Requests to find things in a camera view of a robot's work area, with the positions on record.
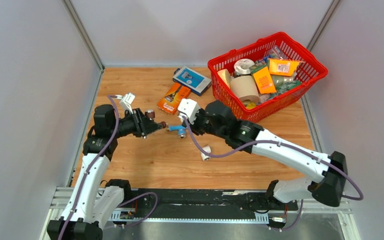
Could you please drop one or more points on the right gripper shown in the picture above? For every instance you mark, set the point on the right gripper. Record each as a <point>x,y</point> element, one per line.
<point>193,127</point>

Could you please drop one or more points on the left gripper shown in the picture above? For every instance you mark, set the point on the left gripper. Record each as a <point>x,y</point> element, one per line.
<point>143,125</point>

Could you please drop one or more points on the brown water faucet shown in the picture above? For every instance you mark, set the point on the brown water faucet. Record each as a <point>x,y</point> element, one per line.
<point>150,114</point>

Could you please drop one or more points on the white pipe elbow fitting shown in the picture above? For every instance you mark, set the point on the white pipe elbow fitting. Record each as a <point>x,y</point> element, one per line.
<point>205,154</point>

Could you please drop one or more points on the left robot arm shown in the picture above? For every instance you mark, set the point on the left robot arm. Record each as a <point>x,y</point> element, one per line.
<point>86,215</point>

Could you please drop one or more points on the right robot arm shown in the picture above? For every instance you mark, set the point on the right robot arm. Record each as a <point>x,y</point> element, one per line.
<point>324,174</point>

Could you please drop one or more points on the blue water faucet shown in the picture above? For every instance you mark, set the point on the blue water faucet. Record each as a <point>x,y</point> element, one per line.
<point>181,130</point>

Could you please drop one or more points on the orange razor box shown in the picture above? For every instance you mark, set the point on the orange razor box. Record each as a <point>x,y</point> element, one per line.
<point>171,100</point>

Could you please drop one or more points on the blue white box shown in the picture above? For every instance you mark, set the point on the blue white box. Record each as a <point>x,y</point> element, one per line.
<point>196,82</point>

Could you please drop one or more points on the brown paper roll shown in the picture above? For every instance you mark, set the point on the brown paper roll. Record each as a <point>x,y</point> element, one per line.
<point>245,89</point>

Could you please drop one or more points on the white tape roll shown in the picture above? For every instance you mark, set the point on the white tape roll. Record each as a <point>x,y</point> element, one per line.
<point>242,66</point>

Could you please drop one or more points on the orange green sponge box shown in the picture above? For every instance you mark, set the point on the orange green sponge box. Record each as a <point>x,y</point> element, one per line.
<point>262,77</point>

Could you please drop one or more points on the green plastic packet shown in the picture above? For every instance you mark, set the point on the green plastic packet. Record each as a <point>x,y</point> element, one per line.
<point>283,84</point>

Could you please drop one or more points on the orange packet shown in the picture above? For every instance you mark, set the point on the orange packet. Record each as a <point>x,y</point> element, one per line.
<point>283,67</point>

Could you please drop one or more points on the red plastic basket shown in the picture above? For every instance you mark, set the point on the red plastic basket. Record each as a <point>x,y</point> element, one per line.
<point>308,73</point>

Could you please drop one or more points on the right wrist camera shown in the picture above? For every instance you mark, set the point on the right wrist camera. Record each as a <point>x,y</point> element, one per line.
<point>188,108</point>

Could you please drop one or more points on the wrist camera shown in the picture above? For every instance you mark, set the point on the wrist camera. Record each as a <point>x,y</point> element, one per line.
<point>188,108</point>
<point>126,101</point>

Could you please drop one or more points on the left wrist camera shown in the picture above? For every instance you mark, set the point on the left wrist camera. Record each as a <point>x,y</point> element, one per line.
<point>126,101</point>

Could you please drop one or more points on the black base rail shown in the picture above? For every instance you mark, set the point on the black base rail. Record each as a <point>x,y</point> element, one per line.
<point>213,205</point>

